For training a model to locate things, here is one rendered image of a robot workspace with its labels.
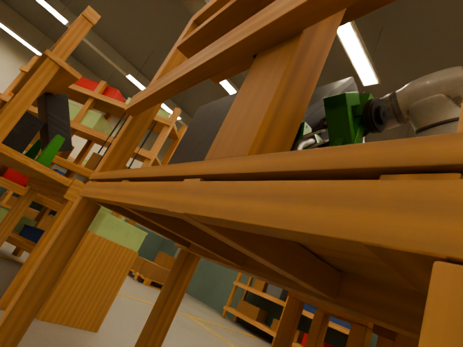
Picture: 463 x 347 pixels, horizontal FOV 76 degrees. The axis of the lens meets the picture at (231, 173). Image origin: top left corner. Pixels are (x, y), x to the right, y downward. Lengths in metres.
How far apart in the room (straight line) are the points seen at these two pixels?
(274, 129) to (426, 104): 0.41
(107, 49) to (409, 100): 7.94
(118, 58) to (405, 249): 8.34
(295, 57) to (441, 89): 0.36
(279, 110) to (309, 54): 0.16
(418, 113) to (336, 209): 0.55
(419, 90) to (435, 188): 0.56
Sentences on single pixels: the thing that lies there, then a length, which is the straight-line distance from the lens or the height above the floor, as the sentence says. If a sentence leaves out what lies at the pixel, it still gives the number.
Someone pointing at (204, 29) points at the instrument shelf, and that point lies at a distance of 1.30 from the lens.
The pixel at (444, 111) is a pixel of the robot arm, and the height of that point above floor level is 1.21.
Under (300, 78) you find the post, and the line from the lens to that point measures 0.64.
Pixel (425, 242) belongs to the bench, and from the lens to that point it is 0.30.
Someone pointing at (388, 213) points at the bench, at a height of 0.80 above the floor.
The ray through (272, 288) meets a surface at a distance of 6.95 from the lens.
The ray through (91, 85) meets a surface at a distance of 4.42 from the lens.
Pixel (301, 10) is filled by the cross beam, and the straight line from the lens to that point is 0.66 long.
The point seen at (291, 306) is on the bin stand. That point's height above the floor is 0.71.
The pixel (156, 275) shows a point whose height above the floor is 0.25.
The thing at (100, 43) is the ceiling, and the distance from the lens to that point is 8.42.
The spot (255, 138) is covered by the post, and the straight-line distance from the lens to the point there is 0.53.
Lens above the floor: 0.68
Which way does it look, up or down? 19 degrees up
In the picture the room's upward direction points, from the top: 25 degrees clockwise
